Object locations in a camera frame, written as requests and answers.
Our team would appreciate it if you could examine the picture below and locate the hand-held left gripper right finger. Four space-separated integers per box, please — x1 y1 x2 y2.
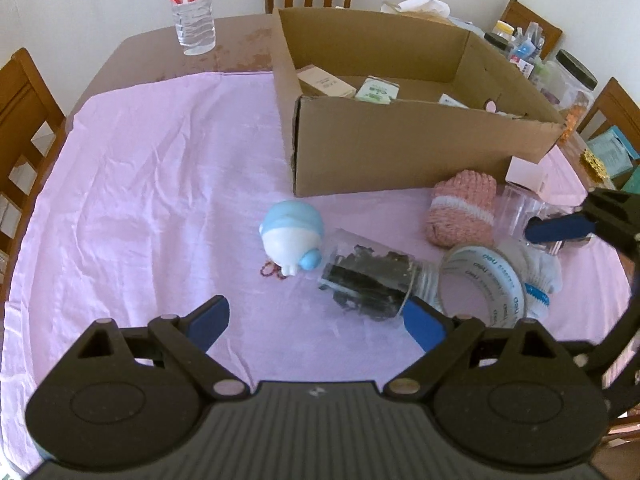
382 297 593 401

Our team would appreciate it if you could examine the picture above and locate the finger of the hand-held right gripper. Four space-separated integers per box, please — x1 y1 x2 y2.
524 187 640 263
562 302 640 418

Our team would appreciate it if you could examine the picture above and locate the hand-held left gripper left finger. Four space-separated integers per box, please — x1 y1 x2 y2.
62 296 248 401

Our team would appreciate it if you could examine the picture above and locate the clear plastic container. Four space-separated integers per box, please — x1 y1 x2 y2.
495 185 563 256

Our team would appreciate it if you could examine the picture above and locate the glass jar of binder clips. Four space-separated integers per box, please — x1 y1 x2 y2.
316 229 443 328

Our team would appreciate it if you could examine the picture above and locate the pink knitted sock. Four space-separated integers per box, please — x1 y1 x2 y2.
425 170 498 248

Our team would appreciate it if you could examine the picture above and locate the brown cardboard box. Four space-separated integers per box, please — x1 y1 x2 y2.
270 7 568 198

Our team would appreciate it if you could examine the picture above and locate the pale pink carton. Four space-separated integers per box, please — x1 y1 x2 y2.
296 65 357 98
505 156 549 193

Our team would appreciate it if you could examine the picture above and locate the brown wooden desktop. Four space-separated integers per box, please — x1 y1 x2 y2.
65 12 640 201

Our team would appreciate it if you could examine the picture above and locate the white sock with blue stripe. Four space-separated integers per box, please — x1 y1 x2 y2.
497 240 564 322

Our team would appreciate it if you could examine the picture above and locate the clear tape roll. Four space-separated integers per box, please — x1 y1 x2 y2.
439 245 531 331

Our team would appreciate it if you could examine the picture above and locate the orange pill blister pack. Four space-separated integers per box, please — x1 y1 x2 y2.
562 105 586 143

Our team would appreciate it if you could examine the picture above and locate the large clear jar black lid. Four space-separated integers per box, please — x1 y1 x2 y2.
540 49 599 116

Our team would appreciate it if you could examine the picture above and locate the pink cloth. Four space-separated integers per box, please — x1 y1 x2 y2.
0 69 633 471

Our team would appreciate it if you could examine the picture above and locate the blue cap bottle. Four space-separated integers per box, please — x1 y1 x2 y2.
514 35 540 61

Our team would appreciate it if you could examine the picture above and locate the small jar dark lid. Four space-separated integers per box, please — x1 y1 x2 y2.
484 32 511 56

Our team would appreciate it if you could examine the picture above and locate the clear plastic water bottle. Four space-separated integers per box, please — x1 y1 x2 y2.
165 0 217 56

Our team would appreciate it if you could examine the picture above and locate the blue and white toy keychain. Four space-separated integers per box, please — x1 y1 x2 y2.
258 200 326 278

